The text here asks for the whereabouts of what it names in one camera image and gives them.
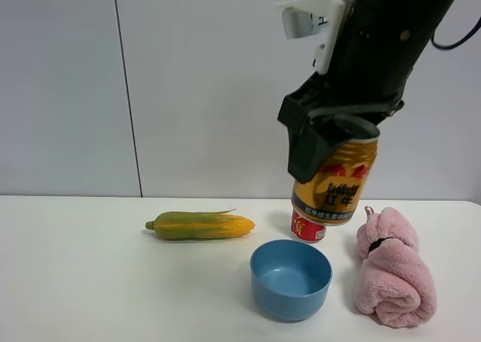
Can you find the yellow corn cob toy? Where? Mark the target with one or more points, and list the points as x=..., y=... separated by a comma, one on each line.
x=182, y=225

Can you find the gold Red Bull can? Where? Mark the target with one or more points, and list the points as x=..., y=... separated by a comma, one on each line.
x=332, y=196

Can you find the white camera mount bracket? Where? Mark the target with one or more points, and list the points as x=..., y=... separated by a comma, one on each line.
x=305, y=18

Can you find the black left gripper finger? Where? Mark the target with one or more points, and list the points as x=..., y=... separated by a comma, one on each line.
x=315, y=144

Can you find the pink rolled towel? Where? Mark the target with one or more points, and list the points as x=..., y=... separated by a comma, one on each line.
x=394, y=284

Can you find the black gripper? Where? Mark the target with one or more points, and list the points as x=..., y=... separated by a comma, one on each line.
x=376, y=48

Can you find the blue plastic bowl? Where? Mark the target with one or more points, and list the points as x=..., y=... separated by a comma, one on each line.
x=289, y=279

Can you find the red herbal tea can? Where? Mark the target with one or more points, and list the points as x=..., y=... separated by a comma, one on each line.
x=305, y=230

